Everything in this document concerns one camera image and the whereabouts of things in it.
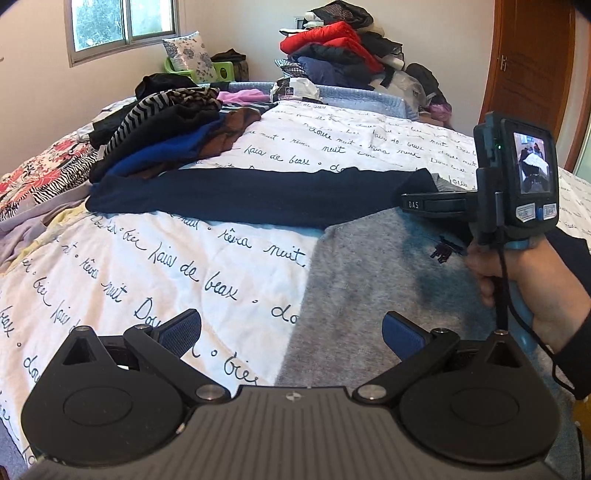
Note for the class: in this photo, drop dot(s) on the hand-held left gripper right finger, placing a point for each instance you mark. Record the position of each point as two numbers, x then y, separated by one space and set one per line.
400 336

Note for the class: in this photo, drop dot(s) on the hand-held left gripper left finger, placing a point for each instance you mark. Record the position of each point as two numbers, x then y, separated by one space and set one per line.
181 333

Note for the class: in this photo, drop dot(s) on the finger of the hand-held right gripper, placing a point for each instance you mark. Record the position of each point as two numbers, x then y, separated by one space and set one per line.
438 204

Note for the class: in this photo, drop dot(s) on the grey and navy sweater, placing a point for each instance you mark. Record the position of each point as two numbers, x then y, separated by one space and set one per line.
369 267

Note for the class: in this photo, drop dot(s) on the person's right forearm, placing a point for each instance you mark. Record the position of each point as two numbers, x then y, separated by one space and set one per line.
575 360

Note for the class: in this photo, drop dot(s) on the person's right hand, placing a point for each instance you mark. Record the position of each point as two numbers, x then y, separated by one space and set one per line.
549 286

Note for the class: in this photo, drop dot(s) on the white script-printed bed cover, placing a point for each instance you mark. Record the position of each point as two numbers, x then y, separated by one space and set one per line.
138 277

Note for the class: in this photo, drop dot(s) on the pink purple bag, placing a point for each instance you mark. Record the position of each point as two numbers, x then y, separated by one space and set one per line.
441 111

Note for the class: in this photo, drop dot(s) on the wooden door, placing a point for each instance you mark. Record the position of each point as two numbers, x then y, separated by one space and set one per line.
526 69

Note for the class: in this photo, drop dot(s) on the clear plastic bag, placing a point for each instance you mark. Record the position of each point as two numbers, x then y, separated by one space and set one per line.
399 90

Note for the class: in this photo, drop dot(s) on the light blue knitted blanket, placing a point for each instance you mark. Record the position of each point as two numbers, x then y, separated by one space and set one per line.
360 97

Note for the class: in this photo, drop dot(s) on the white crumpled paper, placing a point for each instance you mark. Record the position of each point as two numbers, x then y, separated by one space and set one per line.
305 87

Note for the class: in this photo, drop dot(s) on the navy jacket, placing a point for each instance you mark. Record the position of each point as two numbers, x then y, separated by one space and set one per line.
323 67

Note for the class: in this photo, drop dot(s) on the blue garment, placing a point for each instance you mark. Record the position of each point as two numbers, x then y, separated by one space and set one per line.
175 150

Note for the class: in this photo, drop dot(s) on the lavender cloth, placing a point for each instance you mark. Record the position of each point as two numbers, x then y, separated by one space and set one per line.
27 230

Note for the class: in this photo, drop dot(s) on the red jacket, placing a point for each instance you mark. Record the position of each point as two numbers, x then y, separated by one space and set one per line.
332 39

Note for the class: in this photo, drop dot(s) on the black folded garment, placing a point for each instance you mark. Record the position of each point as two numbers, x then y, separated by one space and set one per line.
134 127

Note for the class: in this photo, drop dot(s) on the brown garment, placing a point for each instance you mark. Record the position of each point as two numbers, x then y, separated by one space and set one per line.
231 127

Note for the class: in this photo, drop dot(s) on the red floral zebra sheet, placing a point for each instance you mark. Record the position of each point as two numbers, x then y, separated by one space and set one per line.
37 175

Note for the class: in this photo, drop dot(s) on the black padded jacket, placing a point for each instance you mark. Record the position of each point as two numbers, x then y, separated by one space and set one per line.
344 11

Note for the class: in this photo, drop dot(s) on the pink garment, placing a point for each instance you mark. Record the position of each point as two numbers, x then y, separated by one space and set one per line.
242 97

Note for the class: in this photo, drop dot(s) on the black white striped garment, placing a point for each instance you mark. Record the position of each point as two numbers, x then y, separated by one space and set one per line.
147 110

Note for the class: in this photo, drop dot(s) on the black bunched garment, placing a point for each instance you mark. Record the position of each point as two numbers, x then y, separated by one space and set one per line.
161 85

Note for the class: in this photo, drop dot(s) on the dark brown bag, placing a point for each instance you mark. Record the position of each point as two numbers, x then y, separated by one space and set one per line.
231 62

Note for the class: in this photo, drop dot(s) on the green plastic chair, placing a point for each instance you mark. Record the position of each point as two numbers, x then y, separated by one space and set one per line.
221 70

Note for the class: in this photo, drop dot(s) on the floral pillow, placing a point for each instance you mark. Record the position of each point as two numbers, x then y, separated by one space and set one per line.
187 53

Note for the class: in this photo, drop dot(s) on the window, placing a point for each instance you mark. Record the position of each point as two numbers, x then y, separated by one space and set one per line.
124 23

